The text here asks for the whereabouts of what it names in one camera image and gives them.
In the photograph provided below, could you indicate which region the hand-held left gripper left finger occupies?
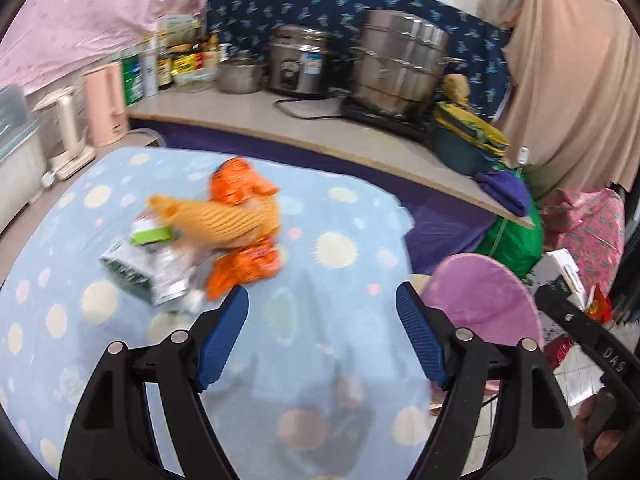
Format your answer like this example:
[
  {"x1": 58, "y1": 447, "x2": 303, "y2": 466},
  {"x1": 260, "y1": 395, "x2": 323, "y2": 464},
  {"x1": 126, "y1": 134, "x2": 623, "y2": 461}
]
[{"x1": 59, "y1": 285, "x2": 249, "y2": 480}]

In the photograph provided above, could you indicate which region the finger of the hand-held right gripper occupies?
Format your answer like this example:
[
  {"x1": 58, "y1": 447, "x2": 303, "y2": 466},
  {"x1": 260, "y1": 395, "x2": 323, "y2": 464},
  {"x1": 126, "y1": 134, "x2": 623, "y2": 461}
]
[{"x1": 535, "y1": 285, "x2": 598, "y2": 343}]

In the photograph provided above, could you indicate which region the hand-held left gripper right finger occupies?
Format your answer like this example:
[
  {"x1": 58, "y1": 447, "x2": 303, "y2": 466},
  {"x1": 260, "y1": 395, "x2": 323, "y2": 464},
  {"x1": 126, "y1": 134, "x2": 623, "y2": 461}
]
[{"x1": 395, "y1": 281, "x2": 587, "y2": 480}]

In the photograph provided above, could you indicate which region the pink lined trash bin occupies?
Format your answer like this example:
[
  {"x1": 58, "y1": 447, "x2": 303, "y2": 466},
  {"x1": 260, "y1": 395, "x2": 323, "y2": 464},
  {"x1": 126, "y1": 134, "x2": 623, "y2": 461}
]
[{"x1": 422, "y1": 253, "x2": 543, "y2": 396}]

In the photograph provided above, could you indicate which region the silver foil wrapper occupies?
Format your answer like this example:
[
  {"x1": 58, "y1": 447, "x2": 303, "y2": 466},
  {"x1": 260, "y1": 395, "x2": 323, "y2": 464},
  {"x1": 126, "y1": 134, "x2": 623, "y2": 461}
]
[{"x1": 155, "y1": 247, "x2": 206, "y2": 313}]

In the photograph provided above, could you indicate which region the yellow foam fruit net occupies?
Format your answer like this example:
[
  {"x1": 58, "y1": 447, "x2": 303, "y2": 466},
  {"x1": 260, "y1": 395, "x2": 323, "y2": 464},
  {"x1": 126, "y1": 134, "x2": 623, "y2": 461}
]
[{"x1": 145, "y1": 192, "x2": 281, "y2": 251}]

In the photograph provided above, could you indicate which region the green and silver packet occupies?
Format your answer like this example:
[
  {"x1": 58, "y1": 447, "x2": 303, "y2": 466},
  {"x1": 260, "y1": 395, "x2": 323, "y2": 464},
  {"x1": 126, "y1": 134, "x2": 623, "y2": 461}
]
[{"x1": 98, "y1": 237, "x2": 161, "y2": 306}]

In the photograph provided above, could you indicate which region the light green small carton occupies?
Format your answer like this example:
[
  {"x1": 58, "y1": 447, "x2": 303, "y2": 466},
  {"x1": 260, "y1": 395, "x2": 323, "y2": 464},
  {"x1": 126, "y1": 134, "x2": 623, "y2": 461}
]
[{"x1": 129, "y1": 211, "x2": 174, "y2": 247}]

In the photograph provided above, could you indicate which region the orange plastic bag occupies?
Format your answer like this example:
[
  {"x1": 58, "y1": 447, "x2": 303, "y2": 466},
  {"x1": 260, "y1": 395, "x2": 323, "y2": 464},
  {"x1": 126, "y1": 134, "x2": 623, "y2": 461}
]
[{"x1": 206, "y1": 157, "x2": 282, "y2": 301}]

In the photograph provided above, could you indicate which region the person's right hand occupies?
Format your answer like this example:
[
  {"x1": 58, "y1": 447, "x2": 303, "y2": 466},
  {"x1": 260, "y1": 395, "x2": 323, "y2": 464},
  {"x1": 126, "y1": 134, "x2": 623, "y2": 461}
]
[{"x1": 577, "y1": 392, "x2": 628, "y2": 466}]

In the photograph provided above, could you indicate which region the orange snack packet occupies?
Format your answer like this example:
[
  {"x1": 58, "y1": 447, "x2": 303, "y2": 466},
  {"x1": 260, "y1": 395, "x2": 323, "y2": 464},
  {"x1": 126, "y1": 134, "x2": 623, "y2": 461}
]
[{"x1": 586, "y1": 285, "x2": 612, "y2": 322}]

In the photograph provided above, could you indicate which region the red and white shopping bag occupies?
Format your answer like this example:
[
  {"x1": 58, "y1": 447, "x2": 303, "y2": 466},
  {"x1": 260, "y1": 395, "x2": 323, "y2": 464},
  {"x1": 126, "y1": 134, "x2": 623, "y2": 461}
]
[{"x1": 542, "y1": 335, "x2": 576, "y2": 370}]

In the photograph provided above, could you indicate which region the white milk carton box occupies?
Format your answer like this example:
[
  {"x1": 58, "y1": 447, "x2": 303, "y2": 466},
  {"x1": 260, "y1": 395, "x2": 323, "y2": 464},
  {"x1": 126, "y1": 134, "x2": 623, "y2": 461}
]
[{"x1": 542, "y1": 249, "x2": 588, "y2": 311}]

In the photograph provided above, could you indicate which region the green bag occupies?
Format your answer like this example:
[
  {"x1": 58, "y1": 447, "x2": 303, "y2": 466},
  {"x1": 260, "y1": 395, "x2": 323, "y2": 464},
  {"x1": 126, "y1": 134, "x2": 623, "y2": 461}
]
[{"x1": 475, "y1": 170, "x2": 545, "y2": 278}]

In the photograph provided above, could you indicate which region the pink pineapple print cloth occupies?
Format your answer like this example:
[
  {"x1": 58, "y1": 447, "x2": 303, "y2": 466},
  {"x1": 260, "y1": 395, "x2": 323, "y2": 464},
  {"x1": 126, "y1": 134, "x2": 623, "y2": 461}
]
[{"x1": 542, "y1": 187, "x2": 626, "y2": 296}]

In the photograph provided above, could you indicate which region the purple cloth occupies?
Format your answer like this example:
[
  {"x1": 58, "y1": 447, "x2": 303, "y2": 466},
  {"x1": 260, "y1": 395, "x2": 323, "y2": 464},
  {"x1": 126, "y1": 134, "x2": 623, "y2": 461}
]
[{"x1": 160, "y1": 127, "x2": 501, "y2": 276}]

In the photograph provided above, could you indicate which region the purple towel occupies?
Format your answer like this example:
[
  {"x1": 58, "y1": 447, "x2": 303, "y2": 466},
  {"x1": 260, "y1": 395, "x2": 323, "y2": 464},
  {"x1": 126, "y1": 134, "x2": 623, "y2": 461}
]
[{"x1": 474, "y1": 169, "x2": 532, "y2": 216}]

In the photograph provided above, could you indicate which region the blue polka dot blanket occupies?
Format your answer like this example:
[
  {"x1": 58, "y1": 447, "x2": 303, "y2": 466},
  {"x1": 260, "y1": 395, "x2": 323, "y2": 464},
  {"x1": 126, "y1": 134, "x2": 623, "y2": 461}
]
[{"x1": 0, "y1": 146, "x2": 436, "y2": 480}]

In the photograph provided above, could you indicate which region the wooden counter board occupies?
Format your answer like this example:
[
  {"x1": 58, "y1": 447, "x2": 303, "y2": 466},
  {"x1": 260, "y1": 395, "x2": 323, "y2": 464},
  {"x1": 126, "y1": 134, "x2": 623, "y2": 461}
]
[{"x1": 127, "y1": 80, "x2": 536, "y2": 231}]

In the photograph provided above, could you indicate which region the black induction cooker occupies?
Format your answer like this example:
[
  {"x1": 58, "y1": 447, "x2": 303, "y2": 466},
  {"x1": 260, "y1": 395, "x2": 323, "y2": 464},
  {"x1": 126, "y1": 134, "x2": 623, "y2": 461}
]
[{"x1": 340, "y1": 95, "x2": 436, "y2": 136}]

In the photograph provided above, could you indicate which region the loofah sponge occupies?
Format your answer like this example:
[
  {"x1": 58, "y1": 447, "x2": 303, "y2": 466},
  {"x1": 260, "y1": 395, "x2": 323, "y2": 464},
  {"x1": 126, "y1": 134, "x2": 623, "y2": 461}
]
[{"x1": 442, "y1": 74, "x2": 471, "y2": 106}]

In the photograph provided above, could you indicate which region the beige curtain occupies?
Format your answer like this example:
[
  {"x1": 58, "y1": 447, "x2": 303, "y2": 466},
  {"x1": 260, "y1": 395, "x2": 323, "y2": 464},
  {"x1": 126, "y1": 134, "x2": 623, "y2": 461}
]
[{"x1": 440, "y1": 0, "x2": 640, "y2": 201}]

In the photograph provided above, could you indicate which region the small steel pot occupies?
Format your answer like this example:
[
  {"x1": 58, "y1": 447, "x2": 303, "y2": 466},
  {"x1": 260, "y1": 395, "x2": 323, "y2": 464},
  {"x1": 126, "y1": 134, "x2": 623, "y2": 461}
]
[{"x1": 216, "y1": 57, "x2": 268, "y2": 95}]

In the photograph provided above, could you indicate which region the pink electric kettle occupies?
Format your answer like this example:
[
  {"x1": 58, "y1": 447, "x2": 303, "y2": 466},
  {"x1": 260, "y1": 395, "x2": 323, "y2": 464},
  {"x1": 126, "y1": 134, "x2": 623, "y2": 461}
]
[{"x1": 81, "y1": 62, "x2": 128, "y2": 148}]

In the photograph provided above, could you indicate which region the white appliance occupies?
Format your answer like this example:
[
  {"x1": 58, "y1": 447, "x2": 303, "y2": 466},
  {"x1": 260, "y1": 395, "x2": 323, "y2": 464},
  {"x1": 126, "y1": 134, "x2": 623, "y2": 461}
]
[{"x1": 0, "y1": 85, "x2": 48, "y2": 231}]

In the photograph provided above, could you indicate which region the white electric kettle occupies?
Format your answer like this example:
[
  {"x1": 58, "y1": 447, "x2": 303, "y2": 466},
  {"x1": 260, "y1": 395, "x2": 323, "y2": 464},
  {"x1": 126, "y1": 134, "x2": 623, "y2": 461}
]
[{"x1": 34, "y1": 86, "x2": 96, "y2": 181}]

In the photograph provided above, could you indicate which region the dark sauce bottle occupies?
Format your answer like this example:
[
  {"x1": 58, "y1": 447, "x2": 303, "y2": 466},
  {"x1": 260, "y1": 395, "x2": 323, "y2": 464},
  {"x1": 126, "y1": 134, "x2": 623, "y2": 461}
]
[{"x1": 157, "y1": 47, "x2": 174, "y2": 92}]

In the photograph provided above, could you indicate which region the green and white canister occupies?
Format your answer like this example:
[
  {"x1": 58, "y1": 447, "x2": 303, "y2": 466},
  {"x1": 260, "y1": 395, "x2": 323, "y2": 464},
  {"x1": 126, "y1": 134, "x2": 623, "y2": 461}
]
[{"x1": 121, "y1": 52, "x2": 146, "y2": 107}]

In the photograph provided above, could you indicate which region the yellow label jar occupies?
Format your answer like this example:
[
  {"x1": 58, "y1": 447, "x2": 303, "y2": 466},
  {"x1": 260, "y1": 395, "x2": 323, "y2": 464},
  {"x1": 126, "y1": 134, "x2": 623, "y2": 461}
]
[{"x1": 172, "y1": 50, "x2": 199, "y2": 78}]

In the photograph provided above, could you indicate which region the white bottle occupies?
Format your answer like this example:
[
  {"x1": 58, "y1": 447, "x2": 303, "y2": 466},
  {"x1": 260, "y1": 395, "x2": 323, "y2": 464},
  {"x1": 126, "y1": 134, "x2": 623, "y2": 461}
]
[{"x1": 144, "y1": 35, "x2": 160, "y2": 98}]

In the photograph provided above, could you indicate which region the large steel steamer pot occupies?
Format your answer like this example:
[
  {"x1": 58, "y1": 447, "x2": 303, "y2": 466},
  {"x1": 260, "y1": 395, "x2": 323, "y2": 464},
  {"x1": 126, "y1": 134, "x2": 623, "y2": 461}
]
[{"x1": 350, "y1": 10, "x2": 466, "y2": 118}]

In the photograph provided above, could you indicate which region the silver rice cooker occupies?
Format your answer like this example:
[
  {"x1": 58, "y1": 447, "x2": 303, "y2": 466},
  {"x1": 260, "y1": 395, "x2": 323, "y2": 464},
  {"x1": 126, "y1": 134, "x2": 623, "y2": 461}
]
[{"x1": 265, "y1": 25, "x2": 343, "y2": 98}]

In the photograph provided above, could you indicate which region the blue printed cloth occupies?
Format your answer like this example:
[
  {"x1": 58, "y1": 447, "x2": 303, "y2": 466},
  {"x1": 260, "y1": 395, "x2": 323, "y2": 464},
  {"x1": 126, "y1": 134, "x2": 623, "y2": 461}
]
[{"x1": 206, "y1": 0, "x2": 513, "y2": 126}]

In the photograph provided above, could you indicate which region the pink curtain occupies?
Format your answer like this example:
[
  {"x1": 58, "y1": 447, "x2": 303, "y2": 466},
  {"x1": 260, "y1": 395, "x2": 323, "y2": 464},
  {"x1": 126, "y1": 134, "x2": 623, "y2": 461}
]
[{"x1": 0, "y1": 0, "x2": 236, "y2": 96}]

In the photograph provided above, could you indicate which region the black power cable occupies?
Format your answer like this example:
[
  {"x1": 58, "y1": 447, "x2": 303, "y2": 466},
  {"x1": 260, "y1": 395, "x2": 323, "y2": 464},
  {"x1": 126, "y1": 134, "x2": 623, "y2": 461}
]
[{"x1": 272, "y1": 87, "x2": 351, "y2": 121}]

